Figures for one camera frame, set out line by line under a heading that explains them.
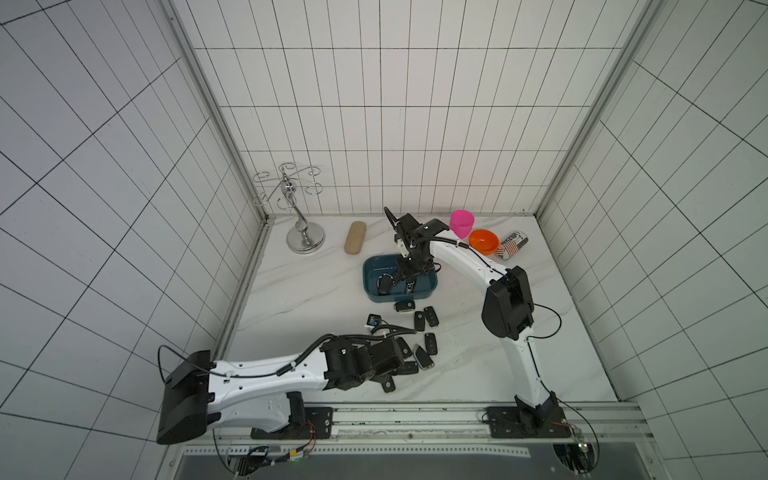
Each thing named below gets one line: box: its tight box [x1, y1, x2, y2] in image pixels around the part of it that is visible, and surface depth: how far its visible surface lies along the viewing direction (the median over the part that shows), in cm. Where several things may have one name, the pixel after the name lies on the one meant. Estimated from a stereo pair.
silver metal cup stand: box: [252, 163, 326, 255], surface depth 108 cm
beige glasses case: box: [344, 221, 367, 255], surface depth 112 cm
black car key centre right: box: [425, 332, 438, 355], surface depth 87 cm
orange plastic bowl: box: [468, 229, 500, 256], surface depth 109 cm
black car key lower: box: [399, 361, 419, 375], surface depth 83 cm
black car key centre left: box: [396, 337, 414, 359], surface depth 86 cm
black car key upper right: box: [424, 306, 440, 327], surface depth 93 cm
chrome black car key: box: [377, 273, 395, 296], surface depth 100 cm
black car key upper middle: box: [414, 311, 425, 332], surface depth 92 cm
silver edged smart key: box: [413, 344, 435, 370], surface depth 85 cm
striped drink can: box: [494, 231, 529, 261], surface depth 109 cm
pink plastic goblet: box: [449, 209, 475, 239], surface depth 100 cm
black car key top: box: [394, 300, 416, 312], surface depth 95 cm
